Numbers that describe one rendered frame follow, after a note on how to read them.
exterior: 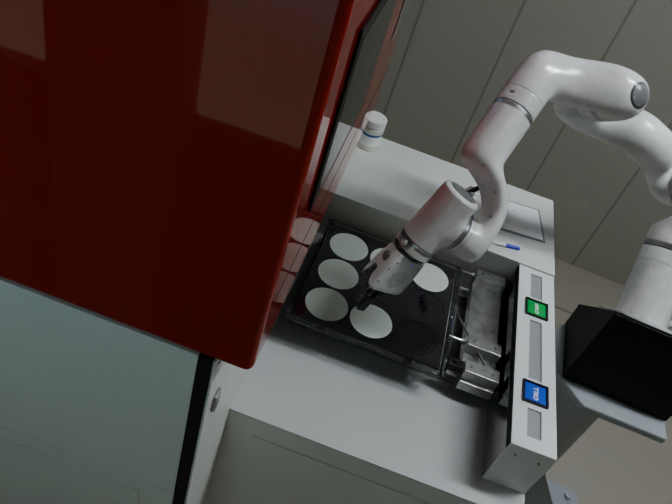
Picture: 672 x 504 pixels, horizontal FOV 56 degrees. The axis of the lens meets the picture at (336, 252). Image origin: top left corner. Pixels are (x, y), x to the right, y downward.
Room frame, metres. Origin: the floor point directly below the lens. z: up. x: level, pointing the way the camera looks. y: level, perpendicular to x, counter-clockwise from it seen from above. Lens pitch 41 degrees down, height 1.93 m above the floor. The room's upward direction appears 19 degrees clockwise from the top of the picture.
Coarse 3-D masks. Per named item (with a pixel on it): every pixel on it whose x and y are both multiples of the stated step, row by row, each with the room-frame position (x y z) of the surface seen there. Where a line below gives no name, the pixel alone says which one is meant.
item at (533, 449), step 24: (528, 288) 1.23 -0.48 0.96; (552, 288) 1.26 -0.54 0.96; (552, 312) 1.17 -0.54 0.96; (528, 336) 1.06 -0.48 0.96; (552, 336) 1.09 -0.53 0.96; (528, 360) 0.99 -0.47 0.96; (552, 360) 1.02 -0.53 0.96; (552, 384) 0.95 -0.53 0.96; (528, 408) 0.86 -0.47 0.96; (552, 408) 0.88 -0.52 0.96; (528, 432) 0.80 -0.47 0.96; (552, 432) 0.82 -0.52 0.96; (504, 456) 0.76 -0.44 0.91; (528, 456) 0.76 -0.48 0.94; (552, 456) 0.76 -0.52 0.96; (504, 480) 0.76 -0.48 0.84; (528, 480) 0.76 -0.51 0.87
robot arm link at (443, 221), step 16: (448, 192) 1.03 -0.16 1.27; (464, 192) 1.06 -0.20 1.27; (432, 208) 1.02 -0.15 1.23; (448, 208) 1.01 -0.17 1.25; (464, 208) 1.01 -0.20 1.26; (416, 224) 1.01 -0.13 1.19; (432, 224) 1.00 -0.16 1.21; (448, 224) 1.00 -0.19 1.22; (464, 224) 1.02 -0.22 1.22; (416, 240) 0.99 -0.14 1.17; (432, 240) 0.99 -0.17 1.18; (448, 240) 1.00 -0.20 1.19
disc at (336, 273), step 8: (320, 264) 1.13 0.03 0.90; (328, 264) 1.14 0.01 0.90; (336, 264) 1.15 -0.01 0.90; (344, 264) 1.16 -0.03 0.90; (320, 272) 1.10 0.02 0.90; (328, 272) 1.11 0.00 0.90; (336, 272) 1.12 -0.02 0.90; (344, 272) 1.13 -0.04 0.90; (352, 272) 1.14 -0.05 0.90; (328, 280) 1.08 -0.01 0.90; (336, 280) 1.09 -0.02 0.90; (344, 280) 1.10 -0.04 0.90; (352, 280) 1.11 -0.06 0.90; (344, 288) 1.08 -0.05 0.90
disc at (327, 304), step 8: (320, 288) 1.05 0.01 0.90; (328, 288) 1.06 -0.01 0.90; (312, 296) 1.02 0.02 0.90; (320, 296) 1.02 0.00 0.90; (328, 296) 1.03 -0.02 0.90; (336, 296) 1.04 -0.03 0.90; (312, 304) 0.99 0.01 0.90; (320, 304) 1.00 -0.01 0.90; (328, 304) 1.01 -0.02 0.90; (336, 304) 1.02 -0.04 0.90; (344, 304) 1.03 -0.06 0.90; (312, 312) 0.97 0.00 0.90; (320, 312) 0.98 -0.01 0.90; (328, 312) 0.99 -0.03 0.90; (336, 312) 0.99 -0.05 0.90; (344, 312) 1.00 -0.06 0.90; (328, 320) 0.96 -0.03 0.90; (336, 320) 0.97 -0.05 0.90
